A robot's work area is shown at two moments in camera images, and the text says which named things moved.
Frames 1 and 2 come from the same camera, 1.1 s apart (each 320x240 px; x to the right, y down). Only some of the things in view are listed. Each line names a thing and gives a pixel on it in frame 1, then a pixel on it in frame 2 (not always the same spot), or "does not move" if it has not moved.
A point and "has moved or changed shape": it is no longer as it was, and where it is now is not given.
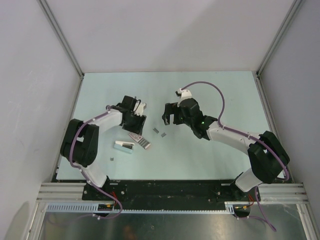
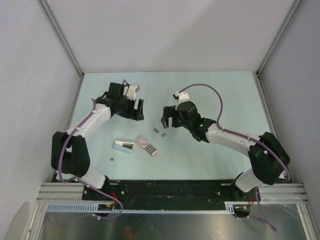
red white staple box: x=139 y=139 has moved or changed shape
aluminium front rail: x=270 y=193 does not move
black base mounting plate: x=172 y=195 does not move
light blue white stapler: x=123 y=146 does not move
